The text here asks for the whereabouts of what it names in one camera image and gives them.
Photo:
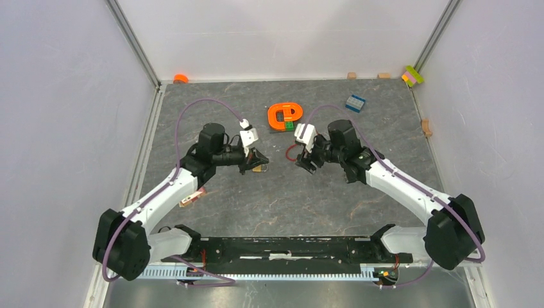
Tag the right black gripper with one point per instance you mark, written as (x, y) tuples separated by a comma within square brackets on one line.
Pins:
[(305, 163)]

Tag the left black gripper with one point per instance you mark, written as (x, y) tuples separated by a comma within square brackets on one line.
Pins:
[(254, 158)]

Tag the brass padlock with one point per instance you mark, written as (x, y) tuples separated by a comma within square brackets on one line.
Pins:
[(260, 169)]

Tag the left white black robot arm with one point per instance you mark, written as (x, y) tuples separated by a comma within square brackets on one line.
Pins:
[(125, 243)]

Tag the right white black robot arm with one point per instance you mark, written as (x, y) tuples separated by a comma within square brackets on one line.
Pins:
[(451, 231)]

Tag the green toy brick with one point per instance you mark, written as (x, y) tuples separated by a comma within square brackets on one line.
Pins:
[(289, 126)]

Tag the red wooden box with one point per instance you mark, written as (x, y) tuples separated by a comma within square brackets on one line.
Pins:
[(193, 197)]

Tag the blue toy brick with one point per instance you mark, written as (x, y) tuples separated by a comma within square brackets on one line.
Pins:
[(355, 103)]

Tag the orange round cap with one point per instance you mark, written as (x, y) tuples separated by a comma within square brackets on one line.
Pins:
[(180, 78)]

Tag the curved wooden block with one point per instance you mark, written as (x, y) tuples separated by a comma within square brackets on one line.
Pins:
[(425, 126)]

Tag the multicolour toy brick stack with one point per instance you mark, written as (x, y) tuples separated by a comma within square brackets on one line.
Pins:
[(411, 77)]

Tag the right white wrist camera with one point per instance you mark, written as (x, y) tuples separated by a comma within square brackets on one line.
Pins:
[(305, 135)]

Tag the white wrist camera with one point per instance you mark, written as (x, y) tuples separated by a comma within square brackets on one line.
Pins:
[(305, 135), (248, 134)]

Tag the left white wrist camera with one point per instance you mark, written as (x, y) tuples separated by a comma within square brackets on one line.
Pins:
[(248, 134)]

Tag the dark flat base plate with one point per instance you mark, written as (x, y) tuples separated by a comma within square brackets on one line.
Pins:
[(282, 131)]

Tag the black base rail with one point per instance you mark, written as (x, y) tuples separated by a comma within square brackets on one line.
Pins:
[(289, 255)]

